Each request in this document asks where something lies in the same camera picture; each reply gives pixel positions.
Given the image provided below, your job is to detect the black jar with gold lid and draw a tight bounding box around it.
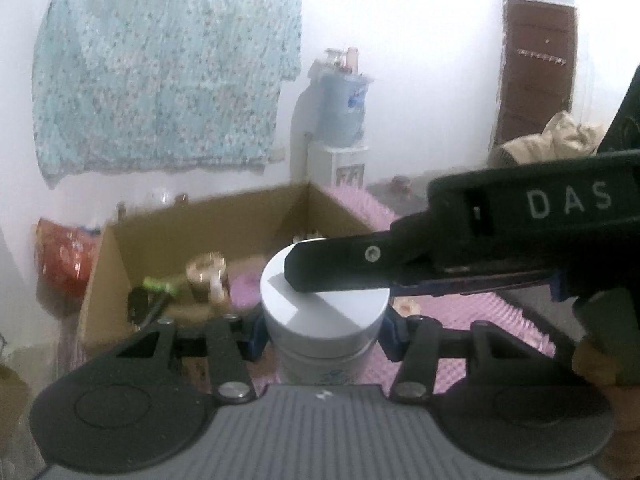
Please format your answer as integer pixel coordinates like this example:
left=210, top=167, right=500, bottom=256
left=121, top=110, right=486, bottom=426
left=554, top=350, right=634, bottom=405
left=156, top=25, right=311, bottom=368
left=186, top=252, right=231, bottom=303

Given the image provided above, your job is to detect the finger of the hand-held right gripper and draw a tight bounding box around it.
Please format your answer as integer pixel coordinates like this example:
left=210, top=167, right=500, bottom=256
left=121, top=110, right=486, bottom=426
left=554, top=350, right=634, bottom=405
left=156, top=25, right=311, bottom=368
left=284, top=212, right=436, bottom=293

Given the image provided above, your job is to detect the blue water jug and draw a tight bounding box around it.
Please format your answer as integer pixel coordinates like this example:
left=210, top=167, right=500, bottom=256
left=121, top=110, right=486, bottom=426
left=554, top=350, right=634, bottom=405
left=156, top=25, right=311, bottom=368
left=312, top=72, right=371, bottom=146

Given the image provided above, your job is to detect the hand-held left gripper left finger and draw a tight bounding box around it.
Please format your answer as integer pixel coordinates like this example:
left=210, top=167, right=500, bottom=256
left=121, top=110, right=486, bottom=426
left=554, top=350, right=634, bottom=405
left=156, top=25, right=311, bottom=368
left=115, top=312, right=271, bottom=403

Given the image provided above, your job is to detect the brown wooden door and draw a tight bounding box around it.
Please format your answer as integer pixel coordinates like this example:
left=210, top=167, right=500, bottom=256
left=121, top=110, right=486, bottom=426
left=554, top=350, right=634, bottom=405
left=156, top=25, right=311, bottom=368
left=495, top=0, right=578, bottom=151

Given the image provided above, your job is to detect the person's right hand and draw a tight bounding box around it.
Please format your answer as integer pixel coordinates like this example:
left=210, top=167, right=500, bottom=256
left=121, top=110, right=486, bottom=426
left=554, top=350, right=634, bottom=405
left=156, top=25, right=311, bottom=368
left=572, top=337, right=640, bottom=480

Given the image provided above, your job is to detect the large cardboard box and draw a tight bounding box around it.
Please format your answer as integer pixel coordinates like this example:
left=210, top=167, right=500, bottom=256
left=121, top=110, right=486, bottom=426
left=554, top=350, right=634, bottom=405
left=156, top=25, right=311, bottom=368
left=77, top=181, right=381, bottom=361

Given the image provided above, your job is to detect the door hook rail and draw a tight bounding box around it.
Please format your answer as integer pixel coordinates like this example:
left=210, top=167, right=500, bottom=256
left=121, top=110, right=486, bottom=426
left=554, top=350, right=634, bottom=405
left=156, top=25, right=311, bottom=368
left=517, top=49, right=566, bottom=66

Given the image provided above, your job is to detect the white plastic bottle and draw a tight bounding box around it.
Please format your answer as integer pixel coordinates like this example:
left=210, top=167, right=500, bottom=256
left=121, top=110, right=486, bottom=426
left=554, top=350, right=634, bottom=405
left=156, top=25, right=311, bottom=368
left=259, top=240, right=391, bottom=387

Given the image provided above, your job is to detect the green dropper bottle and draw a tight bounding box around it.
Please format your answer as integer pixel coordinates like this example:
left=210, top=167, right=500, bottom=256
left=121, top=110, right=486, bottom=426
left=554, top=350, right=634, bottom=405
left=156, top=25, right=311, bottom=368
left=207, top=270, right=231, bottom=306

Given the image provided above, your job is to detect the pink plastic lid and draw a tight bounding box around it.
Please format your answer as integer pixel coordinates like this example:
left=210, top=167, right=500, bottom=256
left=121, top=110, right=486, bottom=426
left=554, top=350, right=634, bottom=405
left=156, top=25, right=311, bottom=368
left=231, top=272, right=263, bottom=308

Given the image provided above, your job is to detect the black cylindrical handle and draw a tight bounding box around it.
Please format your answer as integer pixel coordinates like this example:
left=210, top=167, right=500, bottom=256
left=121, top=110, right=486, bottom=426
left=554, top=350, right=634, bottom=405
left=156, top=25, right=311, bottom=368
left=127, top=287, right=168, bottom=331

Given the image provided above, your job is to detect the purple checked tablecloth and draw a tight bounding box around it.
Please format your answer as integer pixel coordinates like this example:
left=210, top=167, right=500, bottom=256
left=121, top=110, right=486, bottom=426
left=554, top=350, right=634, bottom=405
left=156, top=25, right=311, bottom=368
left=250, top=185, right=576, bottom=396

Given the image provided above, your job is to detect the white water dispenser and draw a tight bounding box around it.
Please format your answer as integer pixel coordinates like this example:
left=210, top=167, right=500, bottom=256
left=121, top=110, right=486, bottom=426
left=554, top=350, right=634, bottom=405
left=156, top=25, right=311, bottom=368
left=305, top=140, right=371, bottom=187

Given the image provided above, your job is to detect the small green tube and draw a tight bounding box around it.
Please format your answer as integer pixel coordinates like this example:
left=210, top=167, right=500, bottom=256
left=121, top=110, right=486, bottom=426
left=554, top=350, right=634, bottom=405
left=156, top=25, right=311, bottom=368
left=142, top=276, right=181, bottom=297

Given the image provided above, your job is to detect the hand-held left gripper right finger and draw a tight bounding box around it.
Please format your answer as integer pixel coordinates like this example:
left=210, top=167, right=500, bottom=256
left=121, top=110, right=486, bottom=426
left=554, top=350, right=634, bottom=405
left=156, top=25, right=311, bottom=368
left=377, top=310, right=556, bottom=403

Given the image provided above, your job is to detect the blue patterned wall cloth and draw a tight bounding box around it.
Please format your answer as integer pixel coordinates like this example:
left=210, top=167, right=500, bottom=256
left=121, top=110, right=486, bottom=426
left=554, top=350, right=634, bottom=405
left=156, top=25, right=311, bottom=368
left=31, top=0, right=303, bottom=191

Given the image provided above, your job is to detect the red plastic bag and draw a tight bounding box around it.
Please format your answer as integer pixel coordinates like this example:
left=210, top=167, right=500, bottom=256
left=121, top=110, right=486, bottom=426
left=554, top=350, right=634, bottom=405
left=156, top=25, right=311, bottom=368
left=36, top=217, right=103, bottom=301

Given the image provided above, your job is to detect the beige clothing heap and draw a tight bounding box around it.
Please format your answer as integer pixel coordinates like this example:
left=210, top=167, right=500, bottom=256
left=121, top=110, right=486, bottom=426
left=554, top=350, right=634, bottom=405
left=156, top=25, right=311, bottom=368
left=489, top=111, right=608, bottom=168

